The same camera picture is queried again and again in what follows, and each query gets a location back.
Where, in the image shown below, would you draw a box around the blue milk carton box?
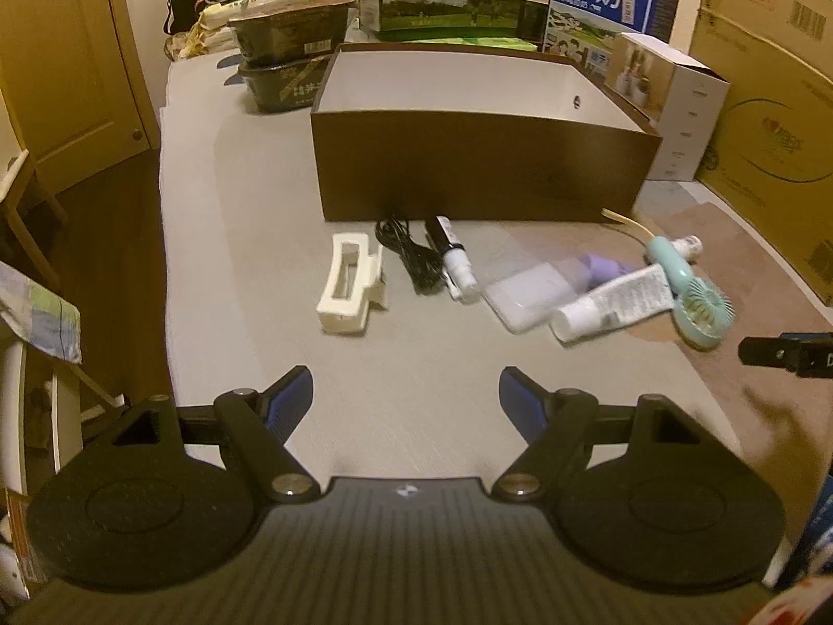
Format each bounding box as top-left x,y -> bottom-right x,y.
543,0 -> 681,72

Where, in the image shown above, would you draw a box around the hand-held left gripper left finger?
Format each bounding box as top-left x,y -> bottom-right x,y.
84,366 -> 321,504

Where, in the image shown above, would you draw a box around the teal handheld fan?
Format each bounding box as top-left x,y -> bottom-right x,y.
644,235 -> 735,350

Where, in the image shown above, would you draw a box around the clear plastic case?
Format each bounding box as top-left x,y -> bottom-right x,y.
480,260 -> 588,334

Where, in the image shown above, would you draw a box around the black coiled cable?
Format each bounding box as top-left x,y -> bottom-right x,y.
375,218 -> 445,294

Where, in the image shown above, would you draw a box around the purple plastic object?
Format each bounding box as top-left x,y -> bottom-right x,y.
581,254 -> 643,289

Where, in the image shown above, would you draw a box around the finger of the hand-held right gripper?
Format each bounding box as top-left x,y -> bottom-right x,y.
738,333 -> 833,379

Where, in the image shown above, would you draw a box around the white squeeze tube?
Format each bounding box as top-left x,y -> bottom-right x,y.
550,265 -> 675,343

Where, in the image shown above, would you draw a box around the white frame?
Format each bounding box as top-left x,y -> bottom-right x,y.
0,339 -> 131,496

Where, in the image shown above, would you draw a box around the pale yellow stick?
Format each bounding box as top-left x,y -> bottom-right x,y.
602,207 -> 653,242

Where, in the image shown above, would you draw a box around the wooden chair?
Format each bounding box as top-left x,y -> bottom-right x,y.
0,148 -> 69,288

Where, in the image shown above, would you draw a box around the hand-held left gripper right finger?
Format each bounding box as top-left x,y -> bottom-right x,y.
491,368 -> 723,502

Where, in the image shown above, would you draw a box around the wooden door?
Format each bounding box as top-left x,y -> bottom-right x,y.
0,0 -> 162,196

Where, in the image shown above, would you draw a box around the patterned patchwork cloth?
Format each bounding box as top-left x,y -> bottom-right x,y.
0,259 -> 83,366

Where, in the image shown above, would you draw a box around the white hair claw clip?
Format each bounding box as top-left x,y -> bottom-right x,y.
317,233 -> 390,334

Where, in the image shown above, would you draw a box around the pale plastic packets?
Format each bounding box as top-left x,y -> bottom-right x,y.
170,3 -> 245,61

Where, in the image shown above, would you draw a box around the large brown cardboard box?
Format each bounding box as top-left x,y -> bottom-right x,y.
690,0 -> 833,308

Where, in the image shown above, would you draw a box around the brown cardboard box white inside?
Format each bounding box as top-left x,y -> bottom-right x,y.
310,42 -> 663,223

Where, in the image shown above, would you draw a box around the white product box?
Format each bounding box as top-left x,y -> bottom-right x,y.
608,32 -> 731,182

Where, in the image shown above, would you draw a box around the black and white spray bottle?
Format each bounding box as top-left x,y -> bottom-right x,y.
425,215 -> 481,302

